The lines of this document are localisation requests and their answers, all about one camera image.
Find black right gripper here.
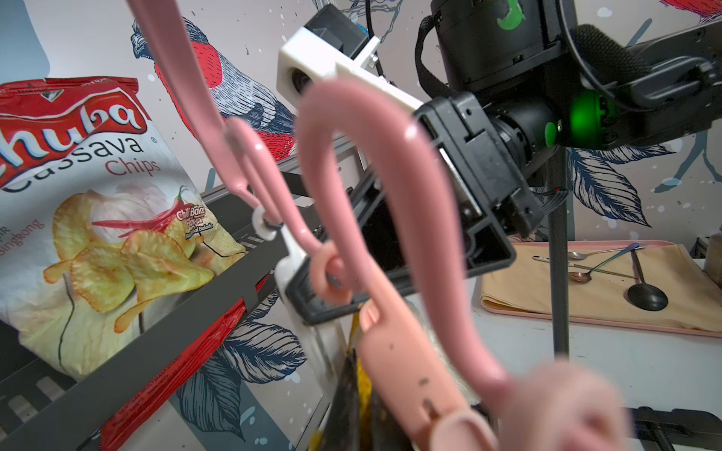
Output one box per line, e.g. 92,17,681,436
296,91,543,324

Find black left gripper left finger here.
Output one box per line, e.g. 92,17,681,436
313,351,361,451

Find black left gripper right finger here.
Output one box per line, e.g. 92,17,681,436
370,389,414,451

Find white knit glove yellow cuff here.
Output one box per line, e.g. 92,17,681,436
350,302,498,450

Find pink clip hanger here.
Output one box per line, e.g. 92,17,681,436
130,1,632,450

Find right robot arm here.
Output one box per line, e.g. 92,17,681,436
413,1,721,276

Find pink clothespin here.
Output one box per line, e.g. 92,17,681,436
306,241,500,451

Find white clothespin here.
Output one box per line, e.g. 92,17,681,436
252,206,346,398

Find pink tray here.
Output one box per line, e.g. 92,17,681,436
480,239,722,339

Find copper spoon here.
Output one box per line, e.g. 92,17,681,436
567,242,645,283

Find red cassava chips bag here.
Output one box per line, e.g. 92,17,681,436
0,75,283,451

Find dark metal spoon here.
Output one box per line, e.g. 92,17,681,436
625,249,669,312

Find black garment rack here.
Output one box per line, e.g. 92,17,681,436
545,145,722,451

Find spotted handle spoon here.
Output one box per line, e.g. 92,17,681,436
532,256,636,278

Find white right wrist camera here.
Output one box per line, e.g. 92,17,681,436
276,2,422,113

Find black wall basket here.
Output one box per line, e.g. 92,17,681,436
1,187,332,450

